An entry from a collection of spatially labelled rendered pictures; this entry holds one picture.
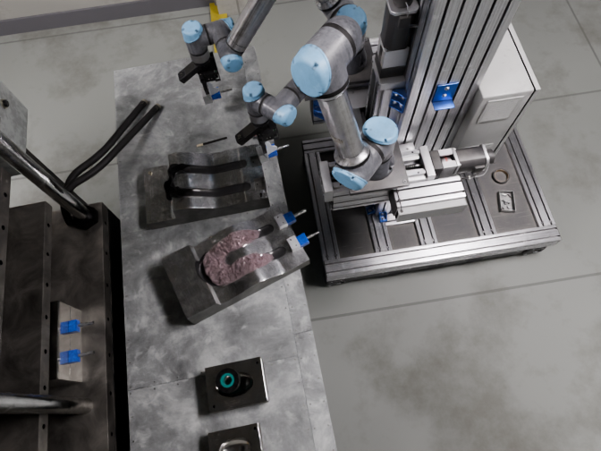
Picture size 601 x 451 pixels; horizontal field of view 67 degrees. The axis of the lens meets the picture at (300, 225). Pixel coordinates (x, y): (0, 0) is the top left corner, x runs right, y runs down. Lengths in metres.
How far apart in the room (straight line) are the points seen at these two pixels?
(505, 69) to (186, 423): 1.68
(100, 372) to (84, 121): 2.02
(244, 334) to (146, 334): 0.37
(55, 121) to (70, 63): 0.50
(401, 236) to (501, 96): 1.04
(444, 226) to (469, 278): 0.35
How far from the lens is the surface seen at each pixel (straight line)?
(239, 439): 1.70
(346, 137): 1.37
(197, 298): 1.72
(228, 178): 1.90
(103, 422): 1.90
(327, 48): 1.21
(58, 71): 3.87
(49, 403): 1.67
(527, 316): 2.82
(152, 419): 1.82
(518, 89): 1.80
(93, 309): 1.98
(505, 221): 2.71
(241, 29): 1.69
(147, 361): 1.84
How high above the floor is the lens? 2.52
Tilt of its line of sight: 67 degrees down
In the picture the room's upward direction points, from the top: 5 degrees counter-clockwise
